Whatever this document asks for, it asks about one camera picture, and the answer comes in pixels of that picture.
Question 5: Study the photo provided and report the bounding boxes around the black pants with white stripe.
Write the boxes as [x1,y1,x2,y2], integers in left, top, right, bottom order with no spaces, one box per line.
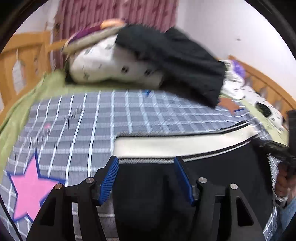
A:
[112,122,273,240]

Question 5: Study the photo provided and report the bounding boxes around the person's right hand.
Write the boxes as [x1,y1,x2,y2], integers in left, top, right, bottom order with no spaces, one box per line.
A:
[274,162,295,205]

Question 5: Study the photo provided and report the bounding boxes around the grey checked star blanket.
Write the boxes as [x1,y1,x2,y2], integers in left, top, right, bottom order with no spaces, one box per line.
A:
[1,90,271,240]

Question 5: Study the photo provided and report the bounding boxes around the purple plush toy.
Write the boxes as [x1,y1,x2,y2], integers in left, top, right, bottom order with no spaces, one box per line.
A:
[232,60,246,79]

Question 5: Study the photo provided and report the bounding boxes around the black jacket pile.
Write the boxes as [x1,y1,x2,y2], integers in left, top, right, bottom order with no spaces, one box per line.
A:
[115,25,226,108]

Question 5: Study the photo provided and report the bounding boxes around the green bed sheet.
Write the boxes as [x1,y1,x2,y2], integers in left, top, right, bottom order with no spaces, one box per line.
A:
[1,71,288,170]

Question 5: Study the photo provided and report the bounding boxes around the white floral duvet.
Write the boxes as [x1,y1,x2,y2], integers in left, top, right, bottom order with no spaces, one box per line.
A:
[67,33,244,100]

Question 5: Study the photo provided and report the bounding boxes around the purple patterned pillow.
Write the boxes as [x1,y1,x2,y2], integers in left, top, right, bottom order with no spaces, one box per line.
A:
[62,19,126,54]

